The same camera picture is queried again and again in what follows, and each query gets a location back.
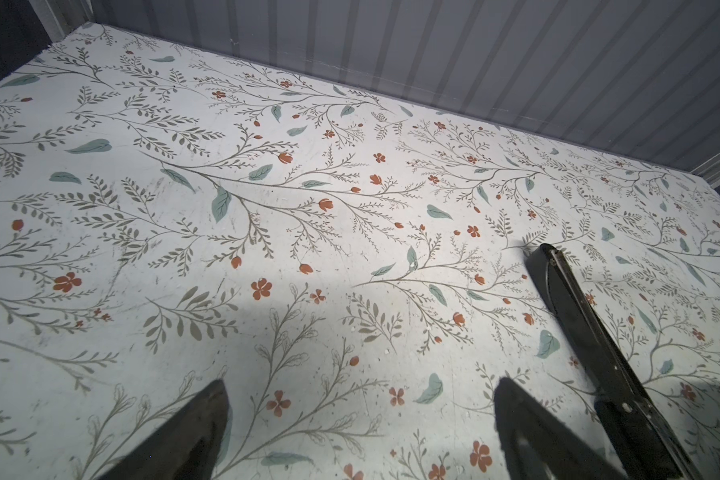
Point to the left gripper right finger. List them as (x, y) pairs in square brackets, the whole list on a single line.
[(536, 445)]

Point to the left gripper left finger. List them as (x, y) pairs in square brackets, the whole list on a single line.
[(186, 446)]

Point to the black stapler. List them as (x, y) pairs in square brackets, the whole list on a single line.
[(642, 438)]

